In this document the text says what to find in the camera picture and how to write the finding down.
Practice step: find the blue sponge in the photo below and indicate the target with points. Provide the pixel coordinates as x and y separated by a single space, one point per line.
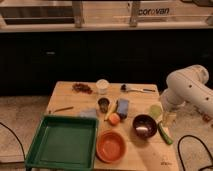
122 108

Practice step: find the black handled brush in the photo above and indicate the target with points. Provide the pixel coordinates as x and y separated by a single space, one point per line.
127 88

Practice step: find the wooden stick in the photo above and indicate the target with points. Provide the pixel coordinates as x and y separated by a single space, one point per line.
61 109

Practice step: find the yellow banana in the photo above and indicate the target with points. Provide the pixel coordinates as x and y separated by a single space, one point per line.
110 111

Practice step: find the white plastic cup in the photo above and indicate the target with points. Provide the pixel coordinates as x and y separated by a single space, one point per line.
102 86

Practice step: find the wooden crate with logo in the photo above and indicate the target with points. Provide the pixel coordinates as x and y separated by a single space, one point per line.
98 15

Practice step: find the green cucumber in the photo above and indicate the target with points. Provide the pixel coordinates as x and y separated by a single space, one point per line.
164 135

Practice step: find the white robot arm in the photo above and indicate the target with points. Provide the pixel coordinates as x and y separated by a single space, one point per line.
188 85

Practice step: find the orange fruit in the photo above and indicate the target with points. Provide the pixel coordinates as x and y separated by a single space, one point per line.
114 119

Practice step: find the bunch of dark grapes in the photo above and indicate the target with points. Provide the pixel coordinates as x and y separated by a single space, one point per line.
80 87

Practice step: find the orange bowl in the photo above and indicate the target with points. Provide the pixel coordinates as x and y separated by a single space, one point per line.
110 146

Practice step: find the dark brown bowl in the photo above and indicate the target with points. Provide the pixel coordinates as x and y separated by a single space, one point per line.
145 126

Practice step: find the green plastic tray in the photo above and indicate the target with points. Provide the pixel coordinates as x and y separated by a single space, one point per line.
63 143

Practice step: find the clear plastic bag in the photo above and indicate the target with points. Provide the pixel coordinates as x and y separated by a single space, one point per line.
89 113

